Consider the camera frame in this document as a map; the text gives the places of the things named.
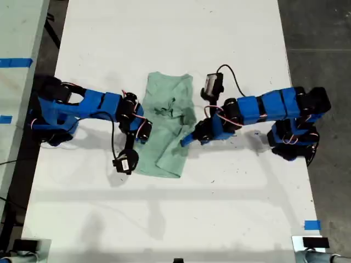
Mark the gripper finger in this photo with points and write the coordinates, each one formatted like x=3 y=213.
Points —
x=141 y=141
x=188 y=140

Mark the pale green t-shirt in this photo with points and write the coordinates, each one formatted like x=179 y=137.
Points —
x=164 y=131

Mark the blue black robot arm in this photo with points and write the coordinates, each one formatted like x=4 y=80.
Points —
x=274 y=105
x=96 y=104

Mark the small black block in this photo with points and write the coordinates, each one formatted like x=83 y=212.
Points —
x=178 y=260

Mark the square blue tape piece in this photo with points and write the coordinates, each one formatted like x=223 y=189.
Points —
x=312 y=225

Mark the short blue tape strip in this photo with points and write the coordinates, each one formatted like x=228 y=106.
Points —
x=5 y=119

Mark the long blue tape strip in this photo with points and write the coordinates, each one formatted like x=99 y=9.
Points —
x=16 y=62

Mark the small black box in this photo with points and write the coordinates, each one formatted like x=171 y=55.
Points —
x=26 y=244
x=315 y=242

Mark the pale grey side table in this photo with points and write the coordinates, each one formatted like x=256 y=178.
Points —
x=16 y=27

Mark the pale blue grey tube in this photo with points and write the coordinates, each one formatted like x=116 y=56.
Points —
x=318 y=257
x=16 y=259

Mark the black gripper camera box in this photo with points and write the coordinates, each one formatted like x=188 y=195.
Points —
x=124 y=164
x=212 y=83

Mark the black metal frame bar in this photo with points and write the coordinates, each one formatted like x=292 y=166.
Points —
x=53 y=33

